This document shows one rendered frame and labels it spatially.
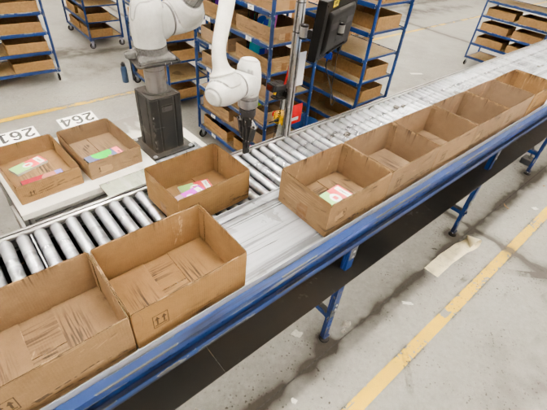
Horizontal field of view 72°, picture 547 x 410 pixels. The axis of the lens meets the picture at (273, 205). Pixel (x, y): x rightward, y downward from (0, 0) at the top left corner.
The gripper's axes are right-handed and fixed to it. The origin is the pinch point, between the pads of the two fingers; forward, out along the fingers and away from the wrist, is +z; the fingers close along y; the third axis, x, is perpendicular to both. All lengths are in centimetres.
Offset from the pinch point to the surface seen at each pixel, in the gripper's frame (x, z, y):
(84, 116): 44, 13, 92
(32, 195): 86, 21, 46
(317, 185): -18.6, 11.1, -31.7
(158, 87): 15, -11, 55
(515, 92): -193, -3, -48
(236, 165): 3.7, 10.9, 2.2
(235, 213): 25.2, 10.5, -26.4
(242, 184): 7.3, 14.4, -8.0
